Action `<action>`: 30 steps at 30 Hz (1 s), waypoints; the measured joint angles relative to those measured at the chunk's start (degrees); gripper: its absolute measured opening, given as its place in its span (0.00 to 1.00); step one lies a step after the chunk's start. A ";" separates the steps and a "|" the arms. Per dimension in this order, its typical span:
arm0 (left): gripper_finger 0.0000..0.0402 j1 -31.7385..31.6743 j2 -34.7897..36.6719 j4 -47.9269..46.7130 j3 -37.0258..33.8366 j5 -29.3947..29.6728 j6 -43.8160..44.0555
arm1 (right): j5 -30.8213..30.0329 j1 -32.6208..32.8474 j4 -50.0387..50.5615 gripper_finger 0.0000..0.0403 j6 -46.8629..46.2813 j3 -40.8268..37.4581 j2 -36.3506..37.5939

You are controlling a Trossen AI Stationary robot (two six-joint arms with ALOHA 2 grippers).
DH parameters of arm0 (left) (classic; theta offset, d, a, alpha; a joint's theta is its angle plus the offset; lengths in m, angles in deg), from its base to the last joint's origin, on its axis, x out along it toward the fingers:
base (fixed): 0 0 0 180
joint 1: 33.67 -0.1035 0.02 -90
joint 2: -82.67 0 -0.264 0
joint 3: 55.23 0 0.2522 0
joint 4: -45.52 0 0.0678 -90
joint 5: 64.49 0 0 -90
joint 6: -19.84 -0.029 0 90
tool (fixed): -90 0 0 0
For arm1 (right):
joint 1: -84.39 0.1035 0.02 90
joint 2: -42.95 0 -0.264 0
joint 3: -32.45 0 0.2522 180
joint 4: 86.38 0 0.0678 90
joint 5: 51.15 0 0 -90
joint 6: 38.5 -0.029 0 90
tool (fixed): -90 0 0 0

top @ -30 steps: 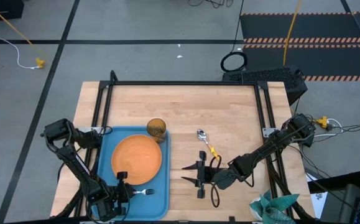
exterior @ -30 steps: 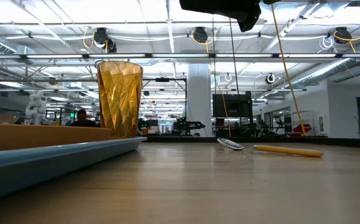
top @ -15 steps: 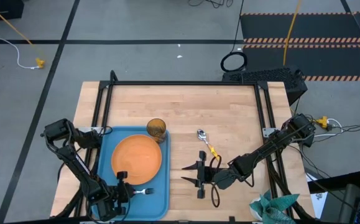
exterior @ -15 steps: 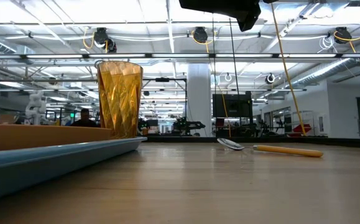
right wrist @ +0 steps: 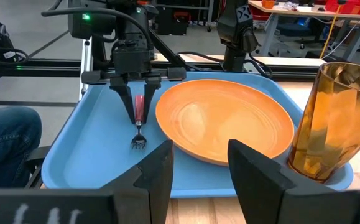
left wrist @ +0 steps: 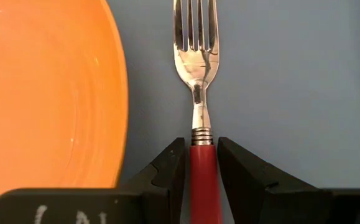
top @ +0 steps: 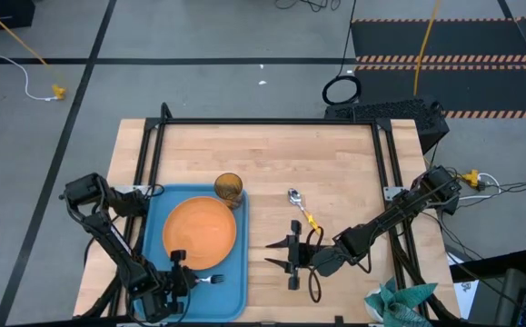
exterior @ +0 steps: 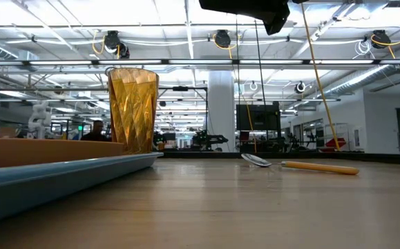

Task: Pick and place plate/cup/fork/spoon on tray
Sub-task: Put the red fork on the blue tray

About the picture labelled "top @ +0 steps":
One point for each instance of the silver mounting plate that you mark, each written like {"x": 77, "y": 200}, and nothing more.
{"x": 126, "y": 188}
{"x": 390, "y": 193}

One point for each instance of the white printed paper sheet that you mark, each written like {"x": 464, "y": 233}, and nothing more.
{"x": 462, "y": 290}

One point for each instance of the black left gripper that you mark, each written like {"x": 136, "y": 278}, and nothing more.
{"x": 177, "y": 281}

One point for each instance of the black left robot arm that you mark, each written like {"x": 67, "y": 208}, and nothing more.
{"x": 108, "y": 236}

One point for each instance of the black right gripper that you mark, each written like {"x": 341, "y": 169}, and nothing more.
{"x": 301, "y": 256}

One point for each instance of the amber translucent cup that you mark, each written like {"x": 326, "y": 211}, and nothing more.
{"x": 228, "y": 188}

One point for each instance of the snake plant in white pot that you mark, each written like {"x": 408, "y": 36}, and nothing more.
{"x": 399, "y": 309}

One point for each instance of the orange plate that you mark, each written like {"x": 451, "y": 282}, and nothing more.
{"x": 199, "y": 231}

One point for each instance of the black hazard-striped floor mat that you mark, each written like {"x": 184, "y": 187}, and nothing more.
{"x": 471, "y": 41}

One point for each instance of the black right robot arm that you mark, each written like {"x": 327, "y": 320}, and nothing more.
{"x": 394, "y": 213}

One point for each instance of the yellow power plug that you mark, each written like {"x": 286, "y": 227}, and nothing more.
{"x": 471, "y": 177}

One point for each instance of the blue plastic tray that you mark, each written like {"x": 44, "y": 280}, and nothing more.
{"x": 231, "y": 272}

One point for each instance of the black aluminium table frame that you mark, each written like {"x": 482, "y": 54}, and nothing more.
{"x": 267, "y": 121}

